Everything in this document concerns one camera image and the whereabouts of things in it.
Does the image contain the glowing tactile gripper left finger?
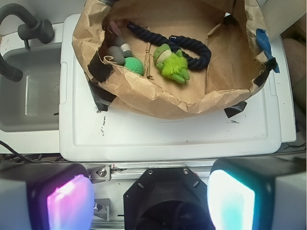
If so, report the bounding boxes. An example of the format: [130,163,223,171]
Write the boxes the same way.
[0,162,94,230]

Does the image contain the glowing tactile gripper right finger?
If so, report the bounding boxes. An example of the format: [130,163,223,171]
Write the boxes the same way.
[207,157,307,230]

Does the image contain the green dimpled ball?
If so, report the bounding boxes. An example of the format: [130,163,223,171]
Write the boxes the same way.
[124,57,144,76]

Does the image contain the white plastic tray lid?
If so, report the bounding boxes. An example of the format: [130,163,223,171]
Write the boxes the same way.
[59,14,296,162]

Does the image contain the grey toy sink basin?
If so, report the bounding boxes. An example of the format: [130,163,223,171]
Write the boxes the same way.
[0,23,63,154]

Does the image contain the green plush frog toy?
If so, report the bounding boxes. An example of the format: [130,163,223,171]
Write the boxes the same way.
[153,44,190,84]

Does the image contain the blue tape strip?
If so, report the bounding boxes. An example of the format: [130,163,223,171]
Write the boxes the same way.
[256,28,280,73]

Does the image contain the grey plush bunny toy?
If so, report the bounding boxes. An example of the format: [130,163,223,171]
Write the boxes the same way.
[106,21,132,66]

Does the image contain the brown paper bag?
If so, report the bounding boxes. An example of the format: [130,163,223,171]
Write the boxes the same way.
[72,0,279,119]

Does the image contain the dark grey toy faucet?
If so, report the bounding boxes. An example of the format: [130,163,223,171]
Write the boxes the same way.
[0,3,55,82]

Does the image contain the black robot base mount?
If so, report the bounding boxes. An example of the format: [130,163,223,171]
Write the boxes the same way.
[123,167,215,230]

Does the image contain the dark blue rope toy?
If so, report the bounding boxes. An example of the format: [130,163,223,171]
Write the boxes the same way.
[127,22,212,70]

